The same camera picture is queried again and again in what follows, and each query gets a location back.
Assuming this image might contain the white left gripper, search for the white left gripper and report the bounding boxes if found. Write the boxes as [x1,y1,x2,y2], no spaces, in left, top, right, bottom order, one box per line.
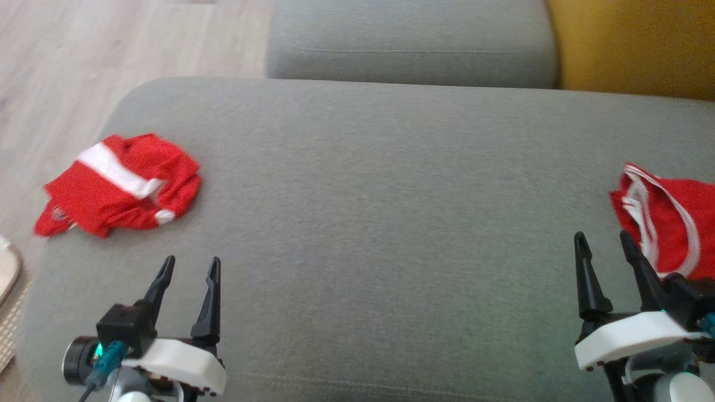
[120,255,227,399]

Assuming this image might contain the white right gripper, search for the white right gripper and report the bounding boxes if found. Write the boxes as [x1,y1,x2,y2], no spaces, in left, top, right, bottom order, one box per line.
[574,229,708,372]

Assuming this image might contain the red garment white striped trim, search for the red garment white striped trim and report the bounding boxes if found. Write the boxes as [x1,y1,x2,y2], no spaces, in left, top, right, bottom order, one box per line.
[609,162,715,281]

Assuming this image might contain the red garment wide white band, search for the red garment wide white band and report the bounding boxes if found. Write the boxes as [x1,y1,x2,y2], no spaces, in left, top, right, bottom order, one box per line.
[34,133,202,239]

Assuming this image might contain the beige woven laundry basket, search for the beige woven laundry basket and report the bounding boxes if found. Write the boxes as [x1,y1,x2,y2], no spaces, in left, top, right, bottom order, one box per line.
[0,234,27,374]

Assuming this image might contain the grey sofa seat cushion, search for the grey sofa seat cushion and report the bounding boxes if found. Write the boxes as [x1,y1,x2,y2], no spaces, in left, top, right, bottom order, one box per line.
[16,76,715,402]
[266,0,559,89]

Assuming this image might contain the yellow sofa back cushion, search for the yellow sofa back cushion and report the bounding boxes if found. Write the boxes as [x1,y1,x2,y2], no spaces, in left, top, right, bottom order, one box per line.
[546,0,715,102]

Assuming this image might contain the left arm teal plug cable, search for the left arm teal plug cable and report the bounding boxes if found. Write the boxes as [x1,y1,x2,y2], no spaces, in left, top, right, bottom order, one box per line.
[78,342,128,402]

